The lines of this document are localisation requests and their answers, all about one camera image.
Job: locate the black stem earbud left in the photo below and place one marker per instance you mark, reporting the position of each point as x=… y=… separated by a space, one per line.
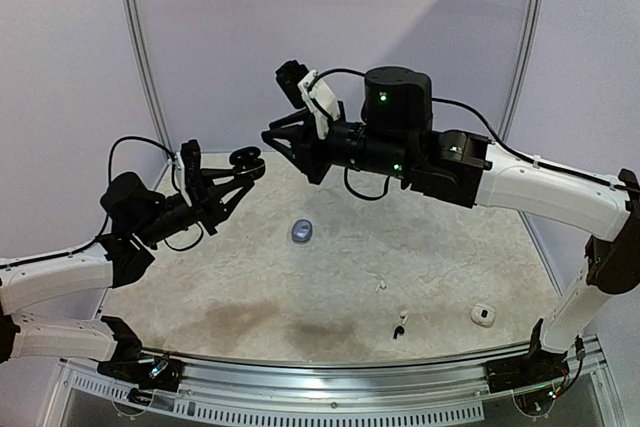
x=399 y=331

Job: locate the black earbud charging case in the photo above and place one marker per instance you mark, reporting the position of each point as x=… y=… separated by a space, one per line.
x=247 y=162

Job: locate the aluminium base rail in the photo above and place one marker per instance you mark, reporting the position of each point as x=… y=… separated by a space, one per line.
x=451 y=391

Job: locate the white stem earbud far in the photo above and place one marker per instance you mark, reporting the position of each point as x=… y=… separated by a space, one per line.
x=380 y=286

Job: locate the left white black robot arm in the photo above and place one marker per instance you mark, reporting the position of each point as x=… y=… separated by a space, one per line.
x=141 y=219

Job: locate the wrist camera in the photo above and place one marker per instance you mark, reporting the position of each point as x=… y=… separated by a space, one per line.
x=305 y=89
x=187 y=171

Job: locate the aluminium frame post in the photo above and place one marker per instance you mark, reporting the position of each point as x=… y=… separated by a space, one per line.
x=525 y=47
x=147 y=80

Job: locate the right aluminium frame post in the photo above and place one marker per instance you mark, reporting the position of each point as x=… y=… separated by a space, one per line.
x=525 y=47

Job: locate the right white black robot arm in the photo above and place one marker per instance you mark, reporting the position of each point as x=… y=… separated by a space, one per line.
x=395 y=138

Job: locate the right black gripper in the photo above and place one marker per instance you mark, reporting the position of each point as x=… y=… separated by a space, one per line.
x=316 y=145

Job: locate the left aluminium frame post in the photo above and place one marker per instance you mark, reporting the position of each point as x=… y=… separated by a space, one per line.
x=147 y=80

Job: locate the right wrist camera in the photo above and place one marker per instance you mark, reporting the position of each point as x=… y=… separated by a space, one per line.
x=305 y=89

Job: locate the white earbud charging case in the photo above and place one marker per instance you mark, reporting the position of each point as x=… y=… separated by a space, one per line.
x=482 y=315

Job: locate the purple earbud charging case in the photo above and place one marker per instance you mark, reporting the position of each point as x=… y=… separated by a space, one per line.
x=301 y=231

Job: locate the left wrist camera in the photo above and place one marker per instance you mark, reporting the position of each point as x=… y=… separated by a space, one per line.
x=187 y=171

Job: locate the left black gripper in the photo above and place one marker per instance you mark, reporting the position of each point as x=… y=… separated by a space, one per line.
x=212 y=193

